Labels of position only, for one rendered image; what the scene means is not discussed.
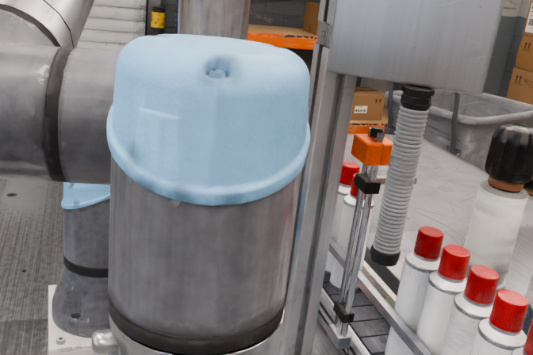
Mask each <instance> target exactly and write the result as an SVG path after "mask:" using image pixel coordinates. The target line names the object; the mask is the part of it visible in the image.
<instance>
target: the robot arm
mask: <svg viewBox="0 0 533 355"><path fill-rule="evenodd" d="M93 4H94V0H0V179H16V180H33V181H58V182H63V199H62V202H61V206H62V208H63V270H62V273H61V275H60V278H59V281H58V284H57V286H56V290H55V293H54V295H53V297H52V319H53V321H54V323H55V324H56V325H57V326H58V327H59V328H60V329H61V330H63V331H65V332H67V333H69V334H73V335H75V336H79V337H84V338H92V350H93V351H94V353H96V354H104V353H108V354H107V355H279V349H280V343H281V336H282V325H283V319H284V313H285V309H284V303H285V298H286V286H287V280H288V274H289V267H290V256H291V250H292V244H293V233H294V226H295V220H296V214H297V202H298V197H299V190H300V184H301V173H302V168H303V166H304V164H305V162H306V159H307V158H308V154H309V146H310V129H309V123H308V111H309V92H310V75H309V70H308V68H307V66H306V64H305V62H304V61H303V60H302V59H301V58H300V57H299V56H298V55H297V54H295V53H293V52H292V51H290V50H287V49H284V48H277V47H275V46H273V45H271V44H264V43H260V42H255V41H250V40H247V34H248V25H249V17H250V8H251V0H178V34H159V35H157V36H141V37H138V38H136V39H134V40H132V41H130V42H129V43H127V44H126V45H125V46H124V47H123V49H122V50H121V51H110V50H100V49H89V48H77V47H76V46H77V44H78V42H79V38H80V36H81V34H82V31H83V28H84V26H85V24H86V20H87V18H88V16H89V14H90V10H91V8H92V5H93Z"/></svg>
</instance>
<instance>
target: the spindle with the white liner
mask: <svg viewBox="0 0 533 355"><path fill-rule="evenodd" d="M485 171H486V173H487V174H489V179H488V180H485V181H481V183H479V186H478V191H477V197H476V200H475V202H474V210H473V214H472V216H471V219H470V225H469V229H468V233H467V236H466V241H465V244H464V248H466V249H467V250H468V251H469V252H470V254H471V255H470V261H469V265H468V268H467V271H466V279H468V276H469V272H470V268H471V267H472V266H474V265H483V266H487V267H489V268H491V269H494V270H495V271H497V272H498V273H499V275H500V279H499V283H498V286H497V289H500V288H503V287H504V286H505V284H506V280H505V278H504V277H505V274H506V273H507V272H508V271H509V263H510V261H511V258H512V253H513V250H514V246H515V243H516V239H517V236H518V233H519V229H520V224H521V221H522V218H523V214H524V210H525V207H526V204H527V199H528V197H529V194H528V192H527V191H526V190H525V189H523V186H524V184H525V183H528V182H529V181H531V180H532V178H533V128H528V127H526V126H523V125H517V124H502V125H501V126H499V127H498V128H497V130H496V131H495V132H494V133H493V136H492V139H491V142H490V145H489V151H488V154H487V158H486V161H485Z"/></svg>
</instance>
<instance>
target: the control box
mask: <svg viewBox="0 0 533 355"><path fill-rule="evenodd" d="M504 3H505V0H336V7H335V12H334V18H333V23H332V34H331V39H330V45H329V50H328V61H327V66H326V67H327V71H329V72H333V73H338V74H347V75H352V76H358V77H363V78H372V79H377V80H382V81H387V82H395V83H400V84H406V85H411V86H420V87H425V88H430V89H435V90H444V91H450V92H455V93H460V94H469V95H474V96H480V95H482V93H483V91H484V88H485V82H486V79H487V75H488V71H489V65H490V62H491V58H492V55H493V49H494V45H495V42H496V38H497V32H498V29H499V25H500V19H501V15H502V12H503V8H504Z"/></svg>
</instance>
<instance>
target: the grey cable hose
mask: <svg viewBox="0 0 533 355"><path fill-rule="evenodd" d="M401 90H402V91H403V94H402V95H401V99H400V102H401V106H400V110H399V113H400V114H398V117H399V118H398V119H397V126H396V131H395V134H396V135H394V140H393V147H392V151H391V155H390V160H389V167H388V171H387V176H386V180H385V187H384V192H383V196H382V203H381V207H380V213H379V217H378V224H377V228H376V232H375V236H374V243H373V244H372V246H371V248H370V258H371V260H372V261H373V262H375V263H377V264H379V265H383V266H394V265H396V264H397V262H398V260H399V259H400V256H401V251H400V248H401V240H402V237H403V233H404V229H405V221H406V218H407V214H408V207H409V203H410V199H411V195H412V187H413V183H414V180H415V176H416V168H417V166H418V165H417V164H418V162H419V161H418V159H419V157H420V156H419V155H420V151H421V147H422V142H423V138H424V136H423V135H424V130H425V126H426V123H425V122H427V118H428V113H429V110H428V109H429V108H430V107H431V100H432V97H431V96H434V94H435V91H434V90H433V89H430V88H425V87H420V86H411V85H404V86H402V88H401Z"/></svg>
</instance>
